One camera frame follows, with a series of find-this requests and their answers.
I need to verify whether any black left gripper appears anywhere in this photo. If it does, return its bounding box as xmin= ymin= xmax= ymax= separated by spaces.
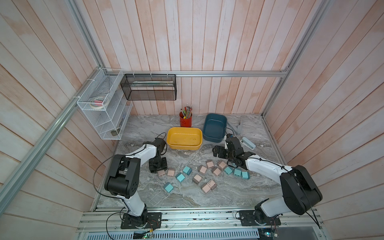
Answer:
xmin=149 ymin=156 xmax=168 ymax=173

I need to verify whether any dark teal plastic bin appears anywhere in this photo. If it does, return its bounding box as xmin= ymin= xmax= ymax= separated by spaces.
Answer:
xmin=203 ymin=113 xmax=228 ymax=143

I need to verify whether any yellow plastic bin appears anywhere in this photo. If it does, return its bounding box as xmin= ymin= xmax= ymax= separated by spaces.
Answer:
xmin=167 ymin=127 xmax=203 ymax=151

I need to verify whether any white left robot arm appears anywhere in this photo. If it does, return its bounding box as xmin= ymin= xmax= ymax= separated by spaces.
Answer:
xmin=104 ymin=138 xmax=168 ymax=217

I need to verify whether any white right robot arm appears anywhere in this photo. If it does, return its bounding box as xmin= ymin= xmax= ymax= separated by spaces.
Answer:
xmin=213 ymin=134 xmax=323 ymax=225

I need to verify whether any white stapler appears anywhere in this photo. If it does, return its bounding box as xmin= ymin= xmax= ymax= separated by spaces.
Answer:
xmin=241 ymin=137 xmax=256 ymax=150

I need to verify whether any grey tool on table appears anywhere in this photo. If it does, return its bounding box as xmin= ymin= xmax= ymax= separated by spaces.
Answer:
xmin=227 ymin=120 xmax=243 ymax=135

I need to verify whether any teal plug lower centre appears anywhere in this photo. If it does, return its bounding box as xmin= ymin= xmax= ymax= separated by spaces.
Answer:
xmin=176 ymin=173 xmax=186 ymax=183

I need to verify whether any teal plug far left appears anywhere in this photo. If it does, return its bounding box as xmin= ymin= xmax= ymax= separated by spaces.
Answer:
xmin=164 ymin=183 xmax=174 ymax=193

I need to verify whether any teal plug upper centre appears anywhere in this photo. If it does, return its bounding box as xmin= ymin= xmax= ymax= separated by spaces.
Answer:
xmin=183 ymin=166 xmax=192 ymax=176

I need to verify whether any red pencil cup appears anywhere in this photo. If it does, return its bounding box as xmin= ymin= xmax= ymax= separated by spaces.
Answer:
xmin=179 ymin=104 xmax=193 ymax=128

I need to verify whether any tape roll on shelf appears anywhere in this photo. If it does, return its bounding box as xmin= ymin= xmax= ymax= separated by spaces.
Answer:
xmin=89 ymin=96 xmax=109 ymax=110

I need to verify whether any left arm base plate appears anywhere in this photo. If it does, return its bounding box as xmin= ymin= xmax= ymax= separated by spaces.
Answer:
xmin=121 ymin=213 xmax=162 ymax=230

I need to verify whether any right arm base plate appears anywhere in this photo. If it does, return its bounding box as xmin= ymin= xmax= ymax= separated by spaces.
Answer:
xmin=236 ymin=210 xmax=281 ymax=227

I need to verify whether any black mesh wall basket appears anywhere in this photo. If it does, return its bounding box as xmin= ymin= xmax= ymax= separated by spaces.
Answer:
xmin=120 ymin=74 xmax=178 ymax=101

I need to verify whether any white wire shelf rack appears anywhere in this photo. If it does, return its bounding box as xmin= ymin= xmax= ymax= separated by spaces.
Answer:
xmin=77 ymin=68 xmax=133 ymax=140

